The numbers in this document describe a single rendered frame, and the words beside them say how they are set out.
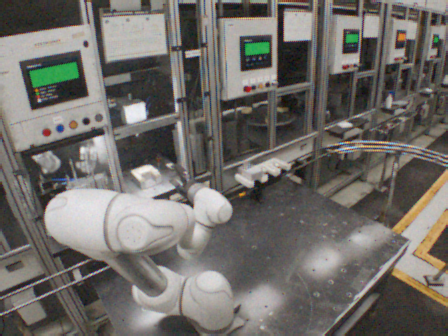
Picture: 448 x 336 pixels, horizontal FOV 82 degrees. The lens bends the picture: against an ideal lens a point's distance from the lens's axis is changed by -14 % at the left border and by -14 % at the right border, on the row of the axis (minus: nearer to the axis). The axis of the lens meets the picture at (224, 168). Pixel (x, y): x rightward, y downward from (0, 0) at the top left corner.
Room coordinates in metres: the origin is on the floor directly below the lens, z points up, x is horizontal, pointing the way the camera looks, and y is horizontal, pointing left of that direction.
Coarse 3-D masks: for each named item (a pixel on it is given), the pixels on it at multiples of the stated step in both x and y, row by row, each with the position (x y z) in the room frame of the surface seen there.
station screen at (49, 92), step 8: (32, 64) 1.10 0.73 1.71; (40, 64) 1.12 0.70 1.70; (48, 64) 1.14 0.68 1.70; (56, 64) 1.15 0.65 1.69; (64, 64) 1.17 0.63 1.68; (80, 72) 1.21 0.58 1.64; (64, 80) 1.17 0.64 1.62; (72, 80) 1.18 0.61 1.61; (80, 80) 1.20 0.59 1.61; (32, 88) 1.09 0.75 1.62; (40, 88) 1.11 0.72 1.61; (48, 88) 1.12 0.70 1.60; (56, 88) 1.14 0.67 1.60; (64, 88) 1.16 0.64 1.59; (72, 88) 1.18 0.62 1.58; (80, 88) 1.20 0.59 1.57; (40, 96) 1.10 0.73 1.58; (48, 96) 1.12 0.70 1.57; (56, 96) 1.14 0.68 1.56; (64, 96) 1.16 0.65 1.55
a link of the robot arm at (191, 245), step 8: (184, 208) 0.58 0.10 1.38; (192, 216) 0.63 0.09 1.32; (192, 224) 0.66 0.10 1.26; (200, 224) 0.89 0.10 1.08; (192, 232) 0.71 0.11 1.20; (200, 232) 0.86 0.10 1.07; (208, 232) 0.89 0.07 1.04; (184, 240) 0.72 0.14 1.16; (192, 240) 0.75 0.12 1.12; (200, 240) 0.84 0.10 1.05; (184, 248) 0.76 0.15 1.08; (192, 248) 0.81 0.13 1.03; (200, 248) 0.83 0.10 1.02; (184, 256) 0.84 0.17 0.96; (192, 256) 0.84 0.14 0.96
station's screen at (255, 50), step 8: (248, 40) 1.75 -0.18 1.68; (256, 40) 1.78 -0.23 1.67; (264, 40) 1.82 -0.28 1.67; (248, 48) 1.75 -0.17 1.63; (256, 48) 1.78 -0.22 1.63; (264, 48) 1.82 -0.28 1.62; (248, 56) 1.75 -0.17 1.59; (256, 56) 1.78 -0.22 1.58; (264, 56) 1.82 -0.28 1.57; (248, 64) 1.75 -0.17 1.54; (256, 64) 1.78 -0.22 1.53; (264, 64) 1.82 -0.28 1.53
